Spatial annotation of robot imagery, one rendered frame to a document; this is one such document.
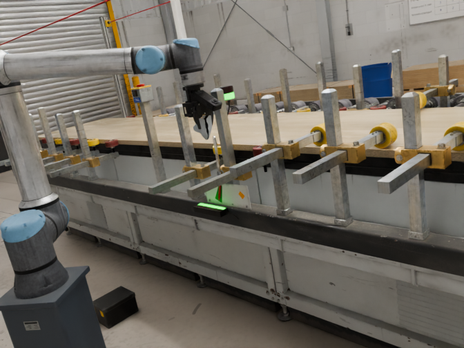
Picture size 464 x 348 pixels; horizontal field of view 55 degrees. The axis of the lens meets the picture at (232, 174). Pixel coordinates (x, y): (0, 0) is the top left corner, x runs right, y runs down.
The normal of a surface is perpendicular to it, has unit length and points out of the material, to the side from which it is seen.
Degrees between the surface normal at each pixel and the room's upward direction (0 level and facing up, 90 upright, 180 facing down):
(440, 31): 90
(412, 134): 90
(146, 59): 91
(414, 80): 90
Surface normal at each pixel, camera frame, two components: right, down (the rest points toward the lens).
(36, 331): -0.15, 0.29
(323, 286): -0.70, 0.30
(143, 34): 0.77, 0.04
